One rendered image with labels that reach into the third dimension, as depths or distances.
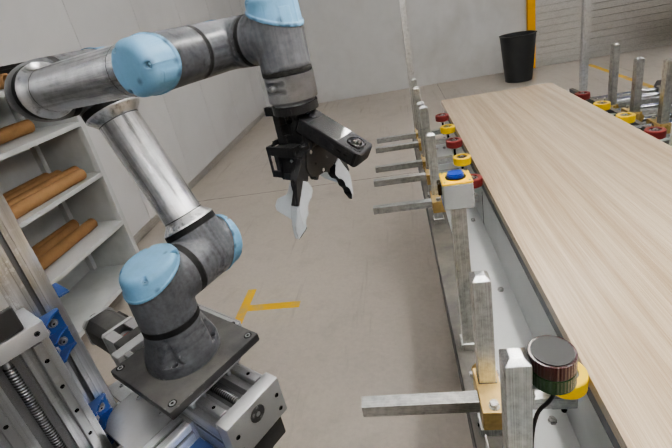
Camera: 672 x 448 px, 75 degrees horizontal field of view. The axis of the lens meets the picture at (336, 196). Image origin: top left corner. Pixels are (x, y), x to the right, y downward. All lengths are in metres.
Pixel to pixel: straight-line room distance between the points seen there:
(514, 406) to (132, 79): 0.67
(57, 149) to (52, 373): 2.72
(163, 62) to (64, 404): 0.66
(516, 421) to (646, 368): 0.41
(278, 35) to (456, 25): 7.62
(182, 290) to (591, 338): 0.85
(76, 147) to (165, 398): 2.70
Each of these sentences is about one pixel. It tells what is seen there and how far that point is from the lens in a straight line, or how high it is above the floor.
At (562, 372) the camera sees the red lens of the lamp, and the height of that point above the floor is 1.17.
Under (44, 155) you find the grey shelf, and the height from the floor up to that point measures 1.07.
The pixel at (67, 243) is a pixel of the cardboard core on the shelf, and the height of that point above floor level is 0.57.
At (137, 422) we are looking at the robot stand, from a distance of 1.08.
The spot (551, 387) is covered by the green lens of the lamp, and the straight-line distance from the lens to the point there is 0.68.
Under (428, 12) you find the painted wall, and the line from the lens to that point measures 8.14.
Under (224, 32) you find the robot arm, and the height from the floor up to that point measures 1.63.
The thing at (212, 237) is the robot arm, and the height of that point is 1.25.
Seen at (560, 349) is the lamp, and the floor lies 1.17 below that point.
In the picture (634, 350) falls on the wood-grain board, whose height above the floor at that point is 0.90.
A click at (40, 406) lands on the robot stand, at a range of 1.00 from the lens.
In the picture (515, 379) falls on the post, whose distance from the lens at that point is 0.67.
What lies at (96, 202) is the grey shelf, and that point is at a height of 0.67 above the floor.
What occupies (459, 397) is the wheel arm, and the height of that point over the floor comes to 0.85.
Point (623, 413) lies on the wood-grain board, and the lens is 0.99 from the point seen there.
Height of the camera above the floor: 1.64
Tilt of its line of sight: 23 degrees down
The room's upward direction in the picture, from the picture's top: 12 degrees counter-clockwise
